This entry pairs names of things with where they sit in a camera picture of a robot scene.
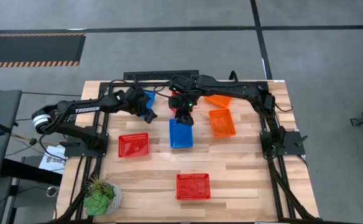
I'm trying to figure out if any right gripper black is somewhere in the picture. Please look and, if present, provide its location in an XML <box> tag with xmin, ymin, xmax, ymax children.
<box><xmin>168</xmin><ymin>93</ymin><xmax>198</xmax><ymax>127</ymax></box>

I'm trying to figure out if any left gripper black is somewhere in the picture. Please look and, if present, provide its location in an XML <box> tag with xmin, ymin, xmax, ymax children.
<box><xmin>122</xmin><ymin>88</ymin><xmax>159</xmax><ymax>124</ymax></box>

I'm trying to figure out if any blue plastic slotted basket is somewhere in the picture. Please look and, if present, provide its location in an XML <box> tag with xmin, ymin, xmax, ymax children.
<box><xmin>168</xmin><ymin>118</ymin><xmax>195</xmax><ymax>149</ymax></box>
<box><xmin>142</xmin><ymin>89</ymin><xmax>157</xmax><ymax>119</ymax></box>
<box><xmin>169</xmin><ymin>119</ymin><xmax>194</xmax><ymax>148</ymax></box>

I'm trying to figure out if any red plastic slotted basket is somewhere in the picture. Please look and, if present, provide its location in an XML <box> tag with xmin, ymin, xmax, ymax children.
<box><xmin>170</xmin><ymin>90</ymin><xmax>179</xmax><ymax>113</ymax></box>
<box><xmin>117</xmin><ymin>133</ymin><xmax>150</xmax><ymax>159</ymax></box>
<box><xmin>175</xmin><ymin>173</ymin><xmax>211</xmax><ymax>200</ymax></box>

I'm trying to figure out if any orange plastic slotted basket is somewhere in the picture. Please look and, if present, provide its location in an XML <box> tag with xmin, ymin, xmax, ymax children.
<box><xmin>203</xmin><ymin>95</ymin><xmax>232</xmax><ymax>110</ymax></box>
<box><xmin>208</xmin><ymin>108</ymin><xmax>237</xmax><ymax>139</ymax></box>

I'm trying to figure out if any black power strip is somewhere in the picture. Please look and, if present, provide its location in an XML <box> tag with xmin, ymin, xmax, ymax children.
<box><xmin>122</xmin><ymin>70</ymin><xmax>200</xmax><ymax>81</ymax></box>

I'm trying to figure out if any succulent plant in white pot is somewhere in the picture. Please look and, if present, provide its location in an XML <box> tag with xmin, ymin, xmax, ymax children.
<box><xmin>83</xmin><ymin>175</ymin><xmax>123</xmax><ymax>217</ymax></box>

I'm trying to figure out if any white printed paper sheet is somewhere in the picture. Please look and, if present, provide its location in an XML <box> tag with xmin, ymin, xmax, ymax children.
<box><xmin>38</xmin><ymin>144</ymin><xmax>67</xmax><ymax>175</ymax></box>

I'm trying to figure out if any black crossbeam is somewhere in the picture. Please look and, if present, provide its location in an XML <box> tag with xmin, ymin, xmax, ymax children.
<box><xmin>0</xmin><ymin>158</ymin><xmax>63</xmax><ymax>186</ymax></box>

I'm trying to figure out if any black hazard-striped floor mat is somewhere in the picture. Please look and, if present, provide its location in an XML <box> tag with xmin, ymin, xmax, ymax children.
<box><xmin>0</xmin><ymin>33</ymin><xmax>87</xmax><ymax>68</ymax></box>

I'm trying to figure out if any black aluminium rig frame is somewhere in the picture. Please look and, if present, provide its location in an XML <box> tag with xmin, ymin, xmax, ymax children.
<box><xmin>49</xmin><ymin>80</ymin><xmax>322</xmax><ymax>224</ymax></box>

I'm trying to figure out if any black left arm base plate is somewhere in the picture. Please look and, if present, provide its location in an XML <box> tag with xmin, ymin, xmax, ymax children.
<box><xmin>65</xmin><ymin>133</ymin><xmax>109</xmax><ymax>158</ymax></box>

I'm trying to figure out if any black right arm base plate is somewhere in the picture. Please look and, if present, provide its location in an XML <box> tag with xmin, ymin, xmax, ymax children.
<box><xmin>260</xmin><ymin>131</ymin><xmax>306</xmax><ymax>156</ymax></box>

